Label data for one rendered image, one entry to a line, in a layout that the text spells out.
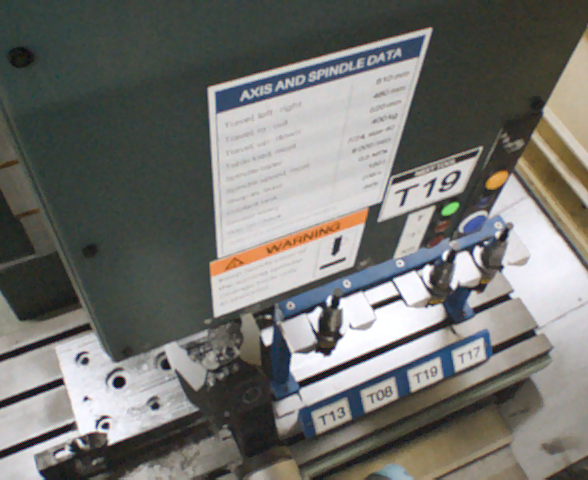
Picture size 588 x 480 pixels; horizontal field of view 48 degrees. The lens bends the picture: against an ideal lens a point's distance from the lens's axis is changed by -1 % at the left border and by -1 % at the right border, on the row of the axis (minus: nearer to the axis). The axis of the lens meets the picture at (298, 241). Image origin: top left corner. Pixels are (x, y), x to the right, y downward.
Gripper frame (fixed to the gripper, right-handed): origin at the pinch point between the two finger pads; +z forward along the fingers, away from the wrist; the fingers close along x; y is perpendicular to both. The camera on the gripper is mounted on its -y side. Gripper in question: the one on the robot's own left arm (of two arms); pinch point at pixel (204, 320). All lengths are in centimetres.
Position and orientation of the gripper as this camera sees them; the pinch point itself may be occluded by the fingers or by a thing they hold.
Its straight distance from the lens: 87.7
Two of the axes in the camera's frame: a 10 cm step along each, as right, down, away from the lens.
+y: -0.8, 5.1, 8.6
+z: -4.2, -8.0, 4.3
